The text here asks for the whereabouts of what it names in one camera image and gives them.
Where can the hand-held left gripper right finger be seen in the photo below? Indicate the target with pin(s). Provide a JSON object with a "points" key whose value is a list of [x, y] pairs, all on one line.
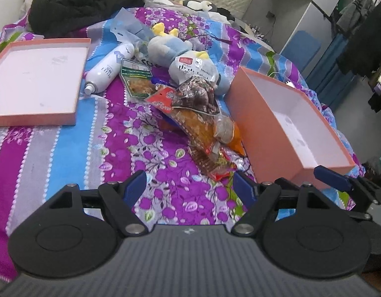
{"points": [[243, 189]]}

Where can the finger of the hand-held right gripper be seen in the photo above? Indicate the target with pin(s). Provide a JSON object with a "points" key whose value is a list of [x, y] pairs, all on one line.
{"points": [[331, 176]]}

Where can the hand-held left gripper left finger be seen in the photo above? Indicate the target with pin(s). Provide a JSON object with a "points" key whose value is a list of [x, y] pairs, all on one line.
{"points": [[134, 189]]}

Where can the red brown snack packet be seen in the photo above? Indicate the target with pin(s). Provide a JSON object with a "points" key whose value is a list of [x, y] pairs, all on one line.
{"points": [[215, 164]]}

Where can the orange snack packet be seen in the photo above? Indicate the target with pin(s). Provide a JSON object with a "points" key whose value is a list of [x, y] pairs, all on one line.
{"points": [[229, 133]]}

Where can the pink cardboard box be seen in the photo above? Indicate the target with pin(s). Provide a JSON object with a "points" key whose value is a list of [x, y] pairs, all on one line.
{"points": [[289, 120]]}

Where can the clear packet of yellow snacks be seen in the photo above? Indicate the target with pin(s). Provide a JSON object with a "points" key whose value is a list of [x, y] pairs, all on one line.
{"points": [[196, 126]]}

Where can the dark brown snack packet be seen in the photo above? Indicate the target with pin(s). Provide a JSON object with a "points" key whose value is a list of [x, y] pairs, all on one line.
{"points": [[196, 94]]}

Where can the green snack packet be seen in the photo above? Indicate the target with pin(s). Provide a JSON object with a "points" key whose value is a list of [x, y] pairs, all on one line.
{"points": [[136, 82]]}

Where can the blue snack packet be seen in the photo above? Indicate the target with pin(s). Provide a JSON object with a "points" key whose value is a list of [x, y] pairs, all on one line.
{"points": [[159, 81]]}

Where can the white red-label snack packet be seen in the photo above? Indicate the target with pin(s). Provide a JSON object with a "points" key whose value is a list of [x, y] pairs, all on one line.
{"points": [[196, 68]]}

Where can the purple floral striped bedspread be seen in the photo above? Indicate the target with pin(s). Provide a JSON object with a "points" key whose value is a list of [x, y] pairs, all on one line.
{"points": [[85, 148]]}

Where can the white charger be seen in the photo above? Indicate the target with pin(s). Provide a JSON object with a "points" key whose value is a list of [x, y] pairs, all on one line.
{"points": [[290, 84]]}

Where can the blue curtain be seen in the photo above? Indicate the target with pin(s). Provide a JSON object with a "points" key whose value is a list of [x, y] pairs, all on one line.
{"points": [[333, 68]]}

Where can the white spray bottle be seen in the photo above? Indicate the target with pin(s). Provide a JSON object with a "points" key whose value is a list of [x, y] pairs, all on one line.
{"points": [[107, 68]]}

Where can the blue chair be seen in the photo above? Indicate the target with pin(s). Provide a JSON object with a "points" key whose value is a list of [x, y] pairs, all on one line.
{"points": [[302, 49]]}

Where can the black hanging garment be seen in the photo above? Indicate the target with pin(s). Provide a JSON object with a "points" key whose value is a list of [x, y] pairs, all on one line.
{"points": [[364, 46]]}

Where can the grey plush toy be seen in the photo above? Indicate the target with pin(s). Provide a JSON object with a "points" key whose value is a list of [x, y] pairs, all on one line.
{"points": [[165, 49]]}

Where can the pink box lid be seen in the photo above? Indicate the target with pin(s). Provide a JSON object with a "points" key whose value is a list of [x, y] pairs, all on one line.
{"points": [[32, 77]]}

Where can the blue plastic bag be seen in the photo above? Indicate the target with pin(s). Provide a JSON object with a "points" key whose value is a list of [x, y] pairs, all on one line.
{"points": [[125, 24]]}

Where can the grey hanging jacket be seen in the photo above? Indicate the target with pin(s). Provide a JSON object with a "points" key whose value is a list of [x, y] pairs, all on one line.
{"points": [[354, 9]]}

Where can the dark clothing by pillow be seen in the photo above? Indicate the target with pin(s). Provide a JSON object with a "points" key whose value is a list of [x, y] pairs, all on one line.
{"points": [[223, 14]]}

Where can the penguin plush toy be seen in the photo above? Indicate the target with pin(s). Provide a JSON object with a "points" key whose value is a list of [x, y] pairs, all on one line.
{"points": [[198, 5]]}

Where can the black clothing pile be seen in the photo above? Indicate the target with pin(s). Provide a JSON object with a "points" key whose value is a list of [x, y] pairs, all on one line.
{"points": [[85, 3]]}

